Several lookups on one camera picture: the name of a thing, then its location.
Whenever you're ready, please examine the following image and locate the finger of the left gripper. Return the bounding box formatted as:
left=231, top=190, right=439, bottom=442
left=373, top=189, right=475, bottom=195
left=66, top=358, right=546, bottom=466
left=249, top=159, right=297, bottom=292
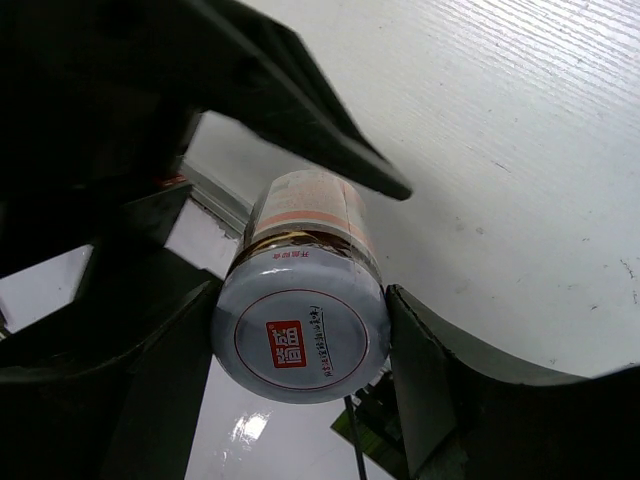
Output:
left=199, top=1, right=413, bottom=200

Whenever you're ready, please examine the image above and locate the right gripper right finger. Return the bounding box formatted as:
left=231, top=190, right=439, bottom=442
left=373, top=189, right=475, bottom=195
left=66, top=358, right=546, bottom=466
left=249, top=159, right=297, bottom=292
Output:
left=386, top=285, right=639, bottom=479

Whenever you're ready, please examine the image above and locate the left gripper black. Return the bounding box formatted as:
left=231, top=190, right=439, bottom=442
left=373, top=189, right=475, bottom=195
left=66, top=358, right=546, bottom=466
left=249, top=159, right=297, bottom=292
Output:
left=1, top=1, right=196, bottom=277

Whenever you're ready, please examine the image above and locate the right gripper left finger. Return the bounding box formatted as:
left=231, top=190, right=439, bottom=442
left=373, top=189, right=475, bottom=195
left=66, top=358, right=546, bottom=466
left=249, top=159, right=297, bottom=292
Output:
left=1, top=278, right=219, bottom=479

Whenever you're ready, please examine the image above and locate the white lid small jar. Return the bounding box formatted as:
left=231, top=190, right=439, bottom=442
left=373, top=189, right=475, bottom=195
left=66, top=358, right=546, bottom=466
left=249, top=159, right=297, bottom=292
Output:
left=211, top=169, right=391, bottom=404

